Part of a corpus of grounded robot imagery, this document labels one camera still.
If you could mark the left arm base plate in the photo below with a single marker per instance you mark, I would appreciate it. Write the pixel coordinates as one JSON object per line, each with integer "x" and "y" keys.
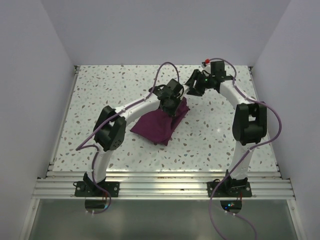
{"x": 83, "y": 189}

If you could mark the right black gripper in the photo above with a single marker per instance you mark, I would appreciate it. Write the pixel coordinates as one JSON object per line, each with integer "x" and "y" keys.
{"x": 196, "y": 90}

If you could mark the purple cloth mat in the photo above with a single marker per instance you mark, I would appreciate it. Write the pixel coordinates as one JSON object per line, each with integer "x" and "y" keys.
{"x": 157, "y": 126}

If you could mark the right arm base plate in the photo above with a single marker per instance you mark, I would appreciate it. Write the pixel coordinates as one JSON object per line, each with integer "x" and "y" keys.
{"x": 234, "y": 189}

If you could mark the aluminium rail frame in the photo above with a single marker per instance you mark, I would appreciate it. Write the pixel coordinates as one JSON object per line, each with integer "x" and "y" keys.
{"x": 200, "y": 149}

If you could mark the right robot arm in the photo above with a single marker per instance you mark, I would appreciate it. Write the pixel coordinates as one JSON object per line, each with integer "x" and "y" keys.
{"x": 248, "y": 129}

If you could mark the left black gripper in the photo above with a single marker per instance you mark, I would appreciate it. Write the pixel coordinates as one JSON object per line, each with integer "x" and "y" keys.
{"x": 172, "y": 112}

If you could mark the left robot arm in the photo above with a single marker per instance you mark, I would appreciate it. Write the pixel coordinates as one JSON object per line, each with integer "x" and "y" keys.
{"x": 110, "y": 128}

